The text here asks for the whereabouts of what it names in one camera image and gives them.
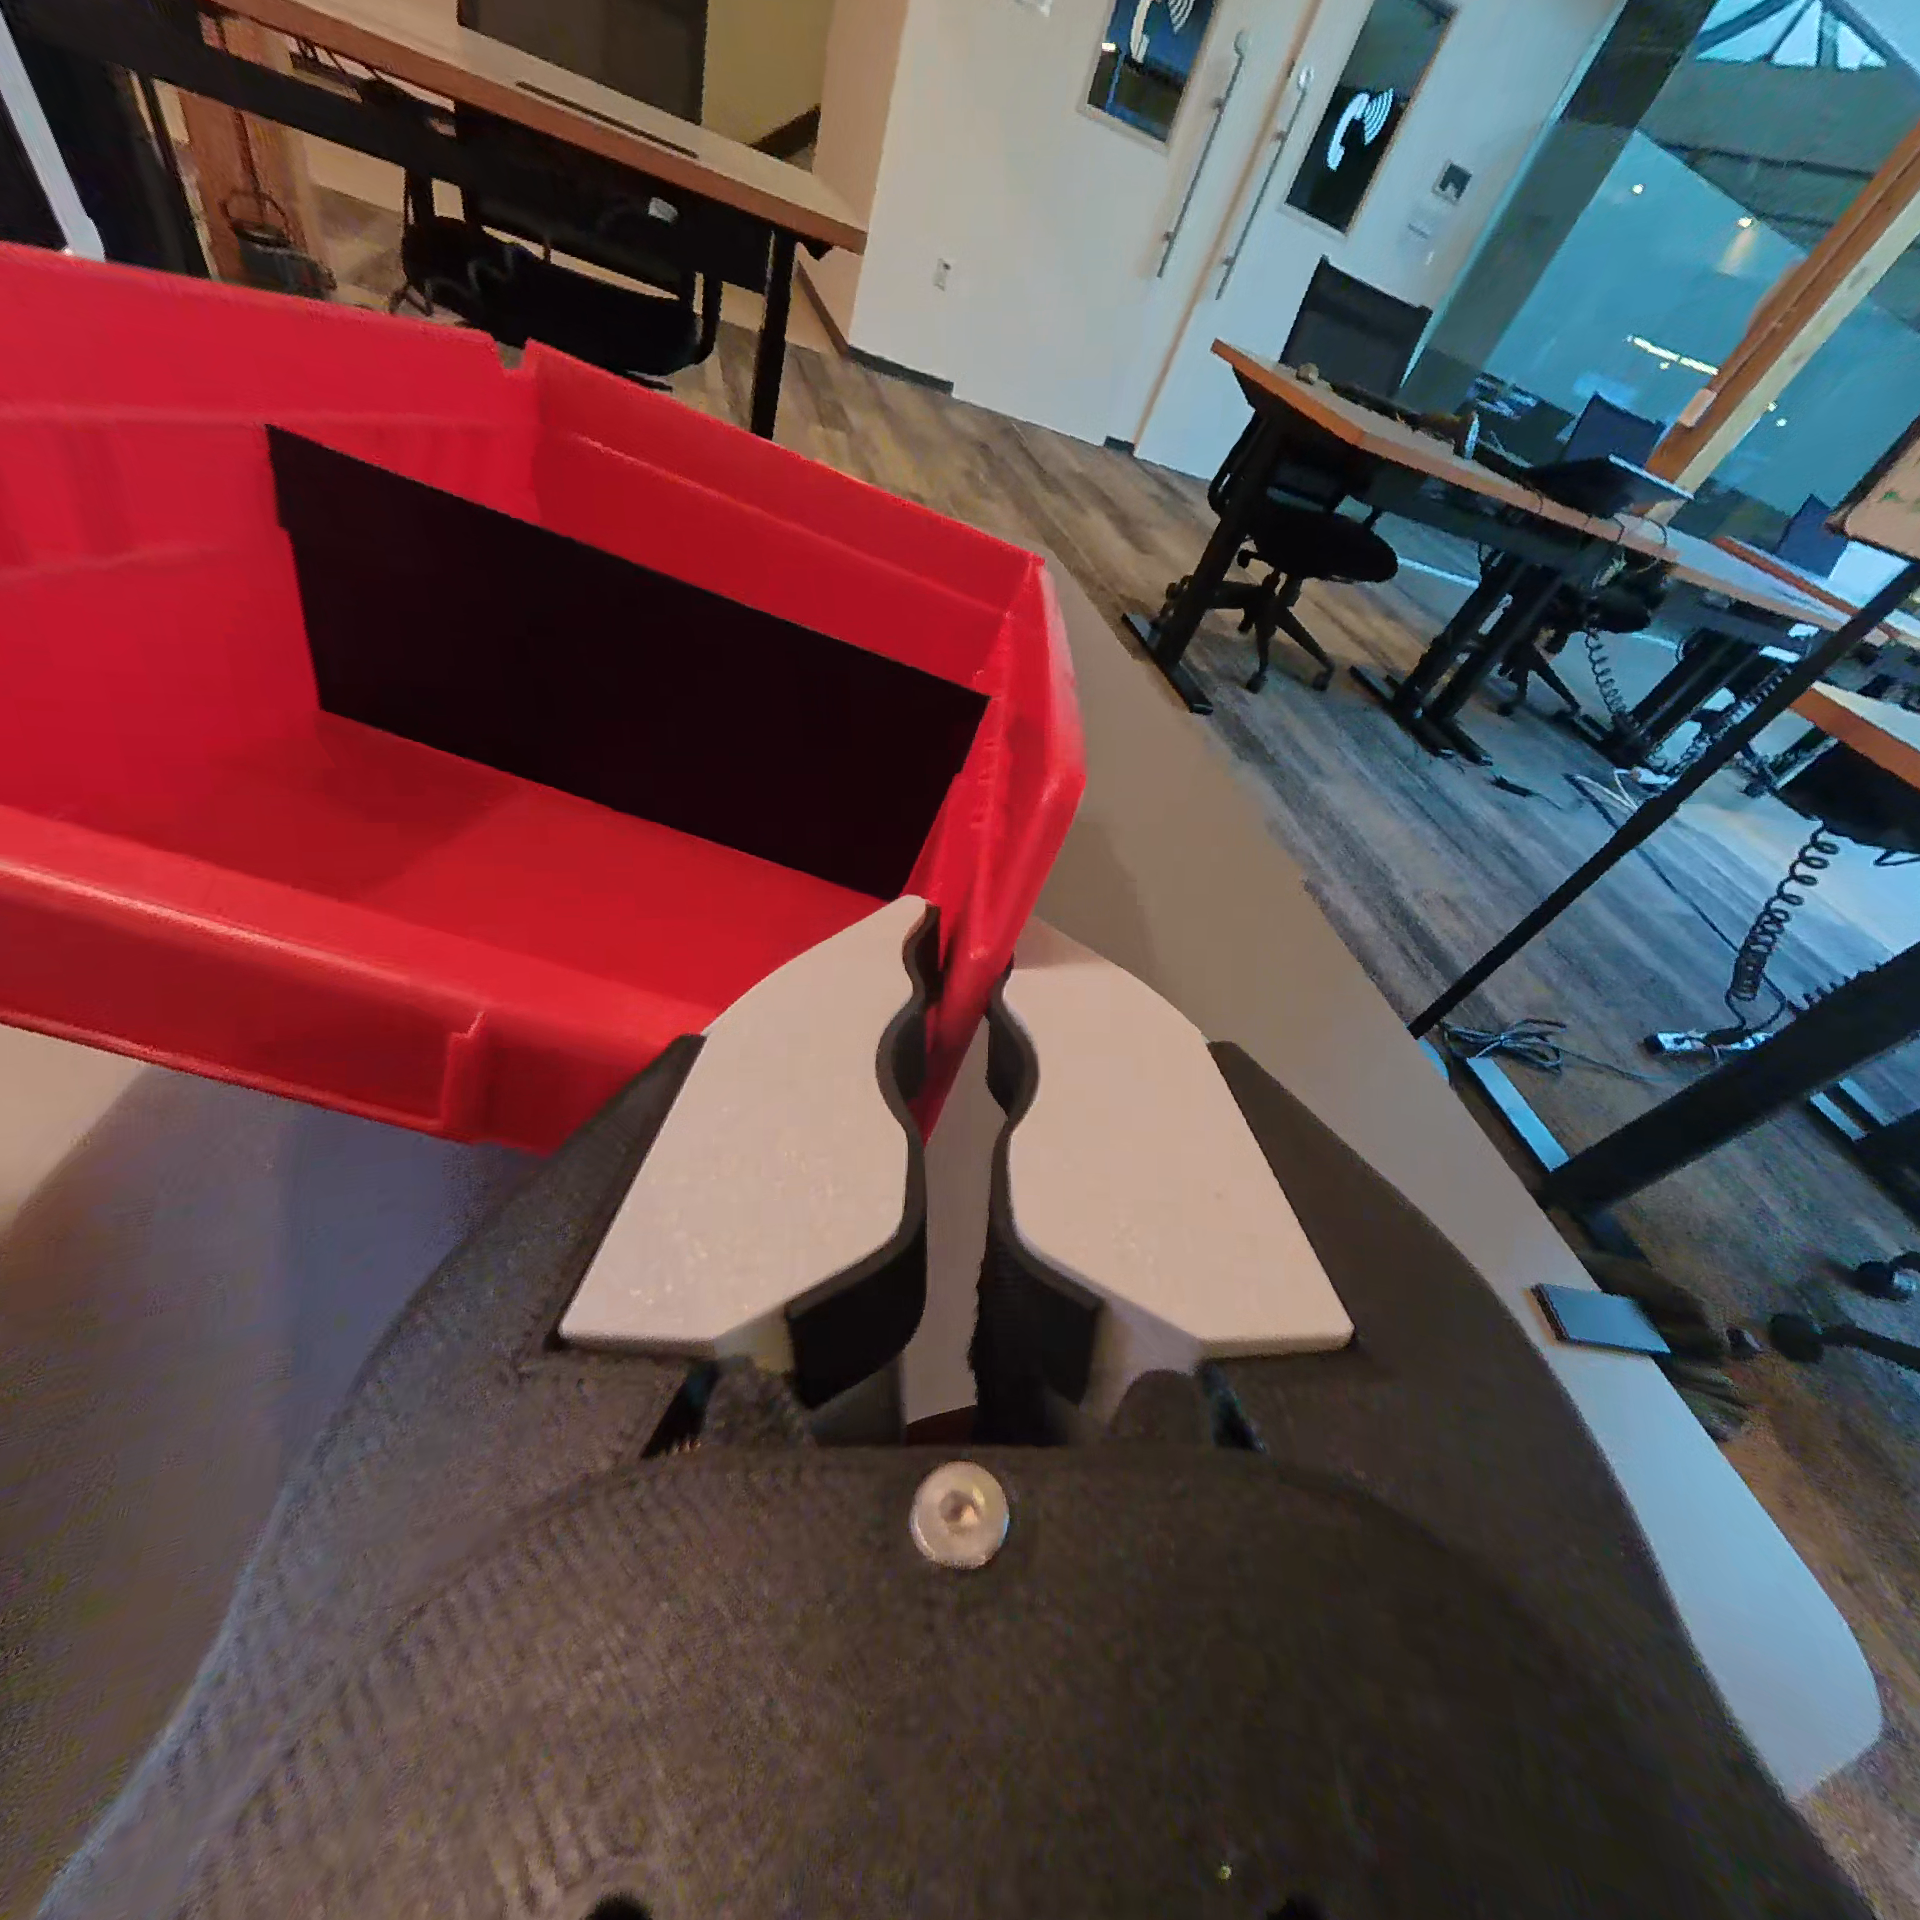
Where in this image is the wooden desk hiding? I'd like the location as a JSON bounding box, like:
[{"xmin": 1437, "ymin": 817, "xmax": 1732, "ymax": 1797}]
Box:
[
  {"xmin": 204, "ymin": 0, "xmax": 872, "ymax": 441},
  {"xmin": 1126, "ymin": 336, "xmax": 1704, "ymax": 772}
]

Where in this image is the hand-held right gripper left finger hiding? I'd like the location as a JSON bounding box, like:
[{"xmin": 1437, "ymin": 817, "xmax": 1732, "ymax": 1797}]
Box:
[{"xmin": 560, "ymin": 893, "xmax": 939, "ymax": 1410}]

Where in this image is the black office chair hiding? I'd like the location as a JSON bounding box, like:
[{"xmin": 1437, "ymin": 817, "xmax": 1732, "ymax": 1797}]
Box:
[
  {"xmin": 393, "ymin": 111, "xmax": 725, "ymax": 385},
  {"xmin": 1157, "ymin": 253, "xmax": 1437, "ymax": 695}
]

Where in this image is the black desk frame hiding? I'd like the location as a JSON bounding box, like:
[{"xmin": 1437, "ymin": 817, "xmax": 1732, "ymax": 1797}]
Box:
[{"xmin": 1410, "ymin": 556, "xmax": 1920, "ymax": 1220}]

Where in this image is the red plastic bin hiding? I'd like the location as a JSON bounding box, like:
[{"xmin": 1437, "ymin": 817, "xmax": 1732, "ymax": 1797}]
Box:
[{"xmin": 0, "ymin": 237, "xmax": 1091, "ymax": 1157}]

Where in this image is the wooden pillar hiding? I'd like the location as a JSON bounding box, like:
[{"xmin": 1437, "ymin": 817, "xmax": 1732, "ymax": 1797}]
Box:
[{"xmin": 1650, "ymin": 140, "xmax": 1920, "ymax": 485}]

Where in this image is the white door with window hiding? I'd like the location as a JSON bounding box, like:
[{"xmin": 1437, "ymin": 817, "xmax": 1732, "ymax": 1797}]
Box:
[
  {"xmin": 961, "ymin": 0, "xmax": 1265, "ymax": 397},
  {"xmin": 1185, "ymin": 0, "xmax": 1520, "ymax": 468}
]

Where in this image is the black laptop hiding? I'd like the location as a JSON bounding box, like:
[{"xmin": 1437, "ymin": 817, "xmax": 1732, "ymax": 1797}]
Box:
[{"xmin": 1510, "ymin": 391, "xmax": 1697, "ymax": 520}]

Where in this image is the black bin divider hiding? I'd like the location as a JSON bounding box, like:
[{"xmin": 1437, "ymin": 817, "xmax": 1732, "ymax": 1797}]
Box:
[{"xmin": 268, "ymin": 429, "xmax": 993, "ymax": 900}]

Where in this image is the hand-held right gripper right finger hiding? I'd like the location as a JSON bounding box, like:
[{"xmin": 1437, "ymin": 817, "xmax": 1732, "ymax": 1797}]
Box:
[{"xmin": 979, "ymin": 960, "xmax": 1357, "ymax": 1410}]

